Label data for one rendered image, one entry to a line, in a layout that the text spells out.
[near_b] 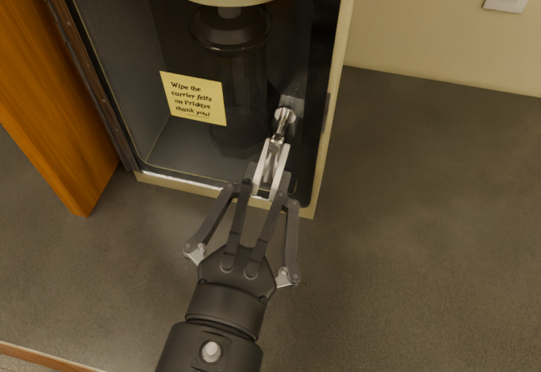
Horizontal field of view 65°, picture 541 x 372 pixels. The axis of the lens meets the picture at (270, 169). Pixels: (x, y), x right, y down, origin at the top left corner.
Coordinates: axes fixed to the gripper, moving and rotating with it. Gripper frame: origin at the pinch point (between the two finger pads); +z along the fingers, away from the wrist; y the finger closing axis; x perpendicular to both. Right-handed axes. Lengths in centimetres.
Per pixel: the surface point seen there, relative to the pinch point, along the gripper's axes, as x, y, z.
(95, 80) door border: -2.2, 24.6, 4.3
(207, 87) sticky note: -6.7, 9.6, 4.2
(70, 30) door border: -9.8, 25.8, 4.3
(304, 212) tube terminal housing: 17.8, -6.7, 5.5
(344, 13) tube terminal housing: -19.9, -3.2, 5.4
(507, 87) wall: 16, -43, 48
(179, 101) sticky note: -2.7, 13.3, 4.3
